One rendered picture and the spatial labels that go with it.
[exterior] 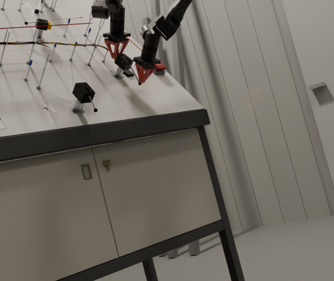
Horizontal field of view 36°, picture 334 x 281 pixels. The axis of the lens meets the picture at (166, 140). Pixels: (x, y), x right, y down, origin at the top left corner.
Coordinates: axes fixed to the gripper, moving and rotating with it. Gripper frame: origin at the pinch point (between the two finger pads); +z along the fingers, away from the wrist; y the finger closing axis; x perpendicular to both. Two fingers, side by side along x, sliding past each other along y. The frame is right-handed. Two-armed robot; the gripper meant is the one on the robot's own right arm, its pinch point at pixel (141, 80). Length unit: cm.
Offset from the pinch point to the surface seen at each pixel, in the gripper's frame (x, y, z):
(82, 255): 29, 54, 41
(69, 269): 30, 59, 43
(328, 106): 17, -239, 51
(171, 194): 31.2, 8.2, 33.4
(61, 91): -11.8, 32.0, 4.3
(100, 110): 2.5, 25.6, 6.9
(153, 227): 35, 22, 41
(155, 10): -158, -232, 34
